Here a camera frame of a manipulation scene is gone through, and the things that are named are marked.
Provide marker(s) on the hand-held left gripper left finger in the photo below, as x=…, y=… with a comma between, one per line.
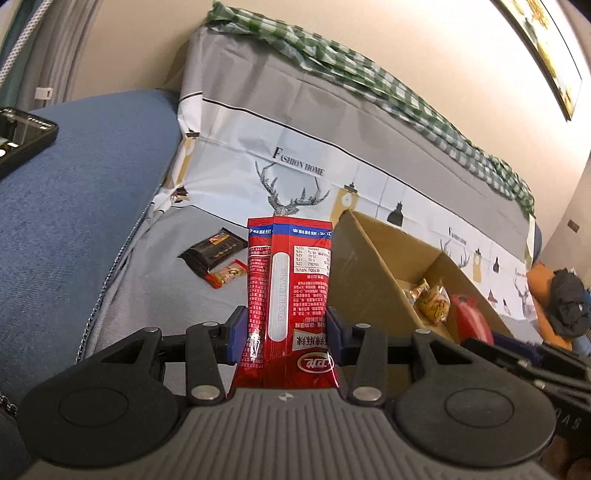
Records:
x=238, y=337

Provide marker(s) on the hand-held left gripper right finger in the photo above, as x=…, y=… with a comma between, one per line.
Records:
x=334, y=337

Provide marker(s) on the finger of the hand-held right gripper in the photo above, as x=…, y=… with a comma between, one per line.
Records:
x=563, y=392
x=508, y=357

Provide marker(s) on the large red snack packet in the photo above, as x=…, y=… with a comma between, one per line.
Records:
x=277, y=300

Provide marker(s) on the brown cardboard box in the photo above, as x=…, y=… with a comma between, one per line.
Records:
x=364, y=277

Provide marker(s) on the square red snack packet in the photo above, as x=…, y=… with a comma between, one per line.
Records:
x=468, y=316

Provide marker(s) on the small red gold candy bar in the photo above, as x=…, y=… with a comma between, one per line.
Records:
x=226, y=274

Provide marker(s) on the orange cushion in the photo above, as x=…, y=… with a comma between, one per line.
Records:
x=538, y=286

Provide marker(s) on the dark clothes pile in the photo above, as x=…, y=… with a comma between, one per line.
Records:
x=568, y=300

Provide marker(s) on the orange snack packet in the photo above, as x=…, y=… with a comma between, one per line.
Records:
x=436, y=307

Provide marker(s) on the black snack packet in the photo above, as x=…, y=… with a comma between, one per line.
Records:
x=212, y=251

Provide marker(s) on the deer print bed sheet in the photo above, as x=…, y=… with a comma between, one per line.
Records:
x=277, y=115

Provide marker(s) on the green checked blanket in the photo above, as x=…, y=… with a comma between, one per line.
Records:
x=369, y=78

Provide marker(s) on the black smartphone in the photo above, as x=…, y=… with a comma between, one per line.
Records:
x=23, y=138

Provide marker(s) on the white plastic clip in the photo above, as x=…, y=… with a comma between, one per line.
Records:
x=44, y=92

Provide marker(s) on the light curtain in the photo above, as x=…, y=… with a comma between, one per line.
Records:
x=69, y=46

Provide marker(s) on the dark green curtain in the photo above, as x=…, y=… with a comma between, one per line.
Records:
x=11, y=27

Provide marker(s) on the wall socket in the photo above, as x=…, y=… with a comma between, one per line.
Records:
x=574, y=226

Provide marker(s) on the framed wall picture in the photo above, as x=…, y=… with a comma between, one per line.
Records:
x=540, y=41

